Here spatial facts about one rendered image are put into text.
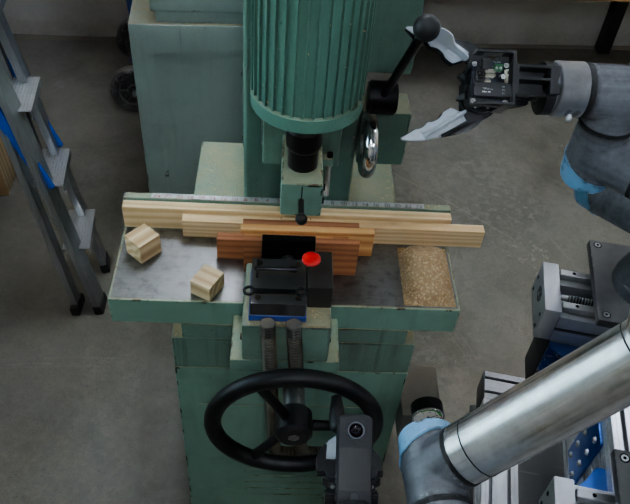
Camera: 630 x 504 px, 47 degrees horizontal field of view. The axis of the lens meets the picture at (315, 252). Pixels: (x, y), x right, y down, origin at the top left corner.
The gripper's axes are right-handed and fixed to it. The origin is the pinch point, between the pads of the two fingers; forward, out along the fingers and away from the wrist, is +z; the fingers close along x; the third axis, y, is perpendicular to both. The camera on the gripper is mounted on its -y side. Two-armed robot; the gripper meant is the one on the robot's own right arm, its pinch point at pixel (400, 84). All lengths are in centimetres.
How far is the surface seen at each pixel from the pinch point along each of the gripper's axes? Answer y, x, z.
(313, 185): -20.3, 12.6, 10.4
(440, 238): -33.6, 20.2, -14.0
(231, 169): -65, 6, 27
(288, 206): -23.6, 16.0, 14.4
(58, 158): -111, 0, 79
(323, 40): 2.1, -4.9, 10.9
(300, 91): -3.7, 0.8, 13.6
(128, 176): -185, -2, 74
